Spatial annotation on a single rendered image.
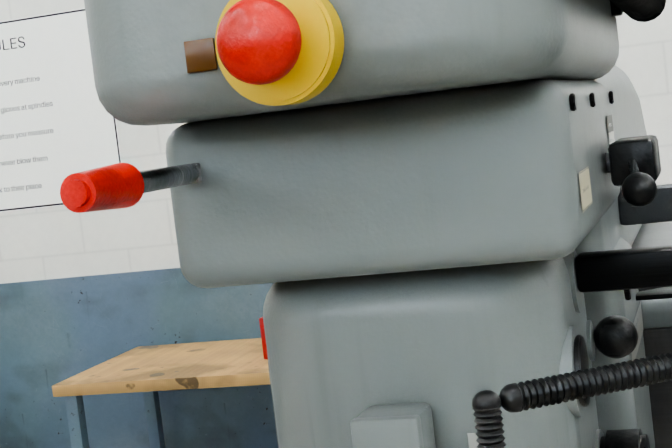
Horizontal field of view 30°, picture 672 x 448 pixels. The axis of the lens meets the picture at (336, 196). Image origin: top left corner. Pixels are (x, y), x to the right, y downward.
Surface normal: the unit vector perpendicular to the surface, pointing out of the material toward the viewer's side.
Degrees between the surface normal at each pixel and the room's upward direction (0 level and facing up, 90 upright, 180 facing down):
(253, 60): 95
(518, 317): 90
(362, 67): 117
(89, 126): 90
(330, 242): 90
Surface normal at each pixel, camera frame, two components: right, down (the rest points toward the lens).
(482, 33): 0.22, 0.18
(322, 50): -0.29, 0.08
